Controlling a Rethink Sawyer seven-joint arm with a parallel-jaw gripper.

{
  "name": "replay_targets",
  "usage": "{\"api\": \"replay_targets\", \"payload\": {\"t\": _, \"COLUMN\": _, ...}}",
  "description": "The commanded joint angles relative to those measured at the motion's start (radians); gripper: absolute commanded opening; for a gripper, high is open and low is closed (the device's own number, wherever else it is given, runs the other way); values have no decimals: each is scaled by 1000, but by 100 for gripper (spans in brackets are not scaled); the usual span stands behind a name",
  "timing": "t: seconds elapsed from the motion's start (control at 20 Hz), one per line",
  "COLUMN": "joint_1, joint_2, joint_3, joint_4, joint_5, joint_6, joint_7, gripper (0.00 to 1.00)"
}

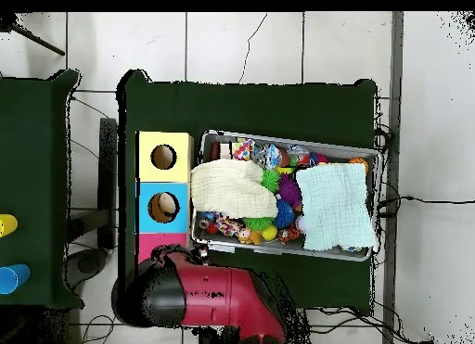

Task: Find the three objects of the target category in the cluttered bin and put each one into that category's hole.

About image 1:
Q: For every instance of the dark green tablecloth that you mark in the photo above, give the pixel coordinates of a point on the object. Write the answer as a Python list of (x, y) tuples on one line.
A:
[(33, 136), (241, 106)]

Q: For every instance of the tiger plush toy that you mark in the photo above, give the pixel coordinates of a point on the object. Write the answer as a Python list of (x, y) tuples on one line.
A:
[(288, 234)]

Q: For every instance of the black tripod leg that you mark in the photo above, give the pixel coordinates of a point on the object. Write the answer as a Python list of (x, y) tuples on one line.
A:
[(37, 41)]

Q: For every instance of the black stand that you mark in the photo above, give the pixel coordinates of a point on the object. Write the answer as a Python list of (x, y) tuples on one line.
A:
[(107, 180)]

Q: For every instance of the clear packet with blue print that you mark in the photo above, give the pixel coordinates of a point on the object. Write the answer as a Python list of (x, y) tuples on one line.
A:
[(269, 155)]

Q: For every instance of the mint waffle cloth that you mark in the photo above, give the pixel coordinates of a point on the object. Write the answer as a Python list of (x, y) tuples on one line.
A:
[(334, 206)]

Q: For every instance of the cream waffle cloth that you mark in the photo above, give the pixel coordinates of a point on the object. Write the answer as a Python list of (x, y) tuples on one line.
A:
[(230, 188)]

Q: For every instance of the blue plastic cup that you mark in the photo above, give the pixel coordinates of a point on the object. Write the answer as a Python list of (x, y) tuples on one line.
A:
[(13, 279)]

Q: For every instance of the shallow mesh bin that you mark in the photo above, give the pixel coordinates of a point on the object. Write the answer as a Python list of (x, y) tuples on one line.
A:
[(237, 244)]

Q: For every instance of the yellow ball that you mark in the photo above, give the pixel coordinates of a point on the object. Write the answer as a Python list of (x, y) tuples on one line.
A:
[(269, 233)]

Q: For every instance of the purple spiky ball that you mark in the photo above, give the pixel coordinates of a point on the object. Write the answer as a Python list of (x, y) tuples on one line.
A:
[(289, 190)]

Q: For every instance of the green spiky ball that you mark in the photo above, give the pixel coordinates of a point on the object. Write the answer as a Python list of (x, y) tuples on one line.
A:
[(270, 180), (258, 223)]

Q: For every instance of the blue spiky ball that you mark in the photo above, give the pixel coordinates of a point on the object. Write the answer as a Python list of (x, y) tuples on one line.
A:
[(284, 214)]

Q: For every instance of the yellow plastic cup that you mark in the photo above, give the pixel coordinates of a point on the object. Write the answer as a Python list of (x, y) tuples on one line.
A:
[(6, 225)]

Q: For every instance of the wooden box with three holes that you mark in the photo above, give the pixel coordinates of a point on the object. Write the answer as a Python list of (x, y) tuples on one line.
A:
[(148, 173)]

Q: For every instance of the colourful polka dot paper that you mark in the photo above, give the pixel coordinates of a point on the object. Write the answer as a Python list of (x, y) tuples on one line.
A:
[(243, 150)]

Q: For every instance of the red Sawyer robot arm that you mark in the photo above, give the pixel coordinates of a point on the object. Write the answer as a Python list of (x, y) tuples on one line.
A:
[(222, 295)]

